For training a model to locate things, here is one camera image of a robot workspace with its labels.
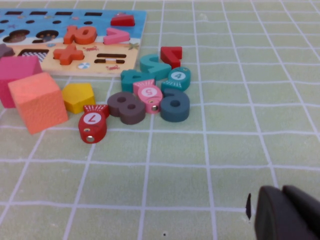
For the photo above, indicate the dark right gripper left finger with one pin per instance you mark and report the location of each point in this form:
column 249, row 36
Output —
column 277, row 217

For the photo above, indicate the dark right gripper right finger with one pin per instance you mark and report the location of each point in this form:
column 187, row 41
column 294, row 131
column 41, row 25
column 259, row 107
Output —
column 305, row 205

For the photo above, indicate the blue-grey number nine piece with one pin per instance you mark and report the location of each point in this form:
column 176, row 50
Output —
column 175, row 115

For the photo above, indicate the brown number eight piece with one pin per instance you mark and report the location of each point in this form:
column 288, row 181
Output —
column 117, row 112

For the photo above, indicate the teal number two piece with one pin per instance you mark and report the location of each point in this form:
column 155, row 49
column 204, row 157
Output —
column 150, row 67

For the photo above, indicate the red number seven piece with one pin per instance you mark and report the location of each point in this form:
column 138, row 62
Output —
column 170, row 51

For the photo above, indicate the teal number four piece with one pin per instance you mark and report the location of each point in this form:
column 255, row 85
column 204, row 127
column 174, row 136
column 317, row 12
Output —
column 127, row 80

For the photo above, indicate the pink greater-than sign piece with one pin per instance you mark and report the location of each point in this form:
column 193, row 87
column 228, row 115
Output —
column 120, row 37

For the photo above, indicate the red minus sign piece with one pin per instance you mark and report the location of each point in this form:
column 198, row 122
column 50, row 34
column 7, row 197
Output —
column 122, row 21

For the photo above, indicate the orange plus sign piece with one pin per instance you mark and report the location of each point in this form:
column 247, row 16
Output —
column 68, row 55

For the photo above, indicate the blue wooden number puzzle board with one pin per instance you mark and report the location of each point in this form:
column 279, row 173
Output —
column 100, row 18

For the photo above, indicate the orange number ten piece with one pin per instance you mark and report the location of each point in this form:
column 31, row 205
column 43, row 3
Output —
column 70, row 37

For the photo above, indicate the teal wooden fish four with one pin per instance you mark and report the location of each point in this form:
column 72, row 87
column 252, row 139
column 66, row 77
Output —
column 177, row 76

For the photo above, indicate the pink wooden fish five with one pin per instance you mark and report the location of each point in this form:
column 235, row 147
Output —
column 146, row 92

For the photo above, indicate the red wooden fish seven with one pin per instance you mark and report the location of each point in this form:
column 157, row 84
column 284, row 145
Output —
column 92, row 125

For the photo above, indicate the yellow pentagon block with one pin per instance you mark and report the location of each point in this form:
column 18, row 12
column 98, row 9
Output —
column 78, row 96

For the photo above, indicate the orange wooden cube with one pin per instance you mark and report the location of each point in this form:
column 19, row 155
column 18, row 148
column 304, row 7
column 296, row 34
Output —
column 37, row 102

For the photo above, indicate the deep pink wooden cube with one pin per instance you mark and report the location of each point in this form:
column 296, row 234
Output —
column 15, row 67

